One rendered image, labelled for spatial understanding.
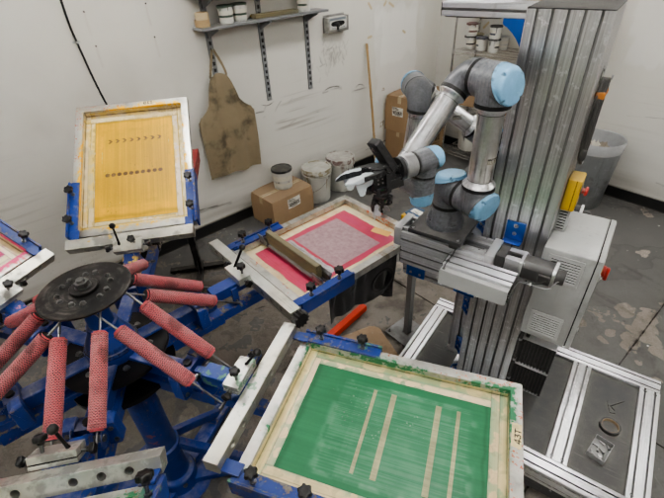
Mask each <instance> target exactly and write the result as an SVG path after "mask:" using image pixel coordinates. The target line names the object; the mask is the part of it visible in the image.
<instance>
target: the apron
mask: <svg viewBox="0 0 664 498"><path fill-rule="evenodd" d="M212 52H213V53H214V54H215V56H216V58H217V59H218V61H219V63H220V64H221V66H222V68H223V70H224V73H225V74H223V73H215V74H214V75H213V76H212V77H211V70H212ZM209 79H210V80H209V86H208V109H207V112H206V113H205V115H204V116H203V117H202V118H201V121H200V123H199V125H200V130H201V134H202V138H203V142H204V146H205V150H206V155H207V163H208V167H209V170H210V175H211V179H212V180H213V179H215V178H219V177H224V176H226V175H229V174H231V173H233V172H235V171H242V170H247V169H249V168H250V167H251V166H252V165H257V164H261V154H260V144H259V135H258V130H257V123H256V117H255V111H254V109H253V108H252V106H251V105H248V104H246V103H244V102H243V101H242V100H241V99H240V98H239V96H238V94H237V92H236V90H235V88H234V86H233V84H232V82H231V80H230V79H229V77H228V76H227V72H226V69H225V67H224V65H223V63H222V61H221V59H220V58H219V56H218V55H217V53H216V51H215V50H214V49H212V48H211V50H210V60H209Z"/></svg>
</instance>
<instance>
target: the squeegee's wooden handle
mask: <svg viewBox="0 0 664 498"><path fill-rule="evenodd" d="M266 238H267V240H268V244H269V245H270V244H271V245H272V246H273V247H275V248H276V249H277V250H279V251H280V252H282V253H283V254H284V255H286V256H287V257H288V258H290V259H291V260H293V261H294V262H295V263H297V264H298V265H299V266H301V267H302V268H304V270H305V271H307V272H308V273H309V274H310V273H313V274H315V275H316V276H317V277H319V278H322V270H321V265H320V264H319V263H317V262H316V261H314V260H313V259H311V258H310V257H308V256H307V255H306V254H304V253H303V252H301V251H300V250H298V249H297V248H295V247H294V246H292V245H291V244H290V243H288V242H287V241H285V239H283V238H282V237H280V236H279V235H278V234H276V233H275V232H273V231H272V230H270V229H269V230H267V231H266Z"/></svg>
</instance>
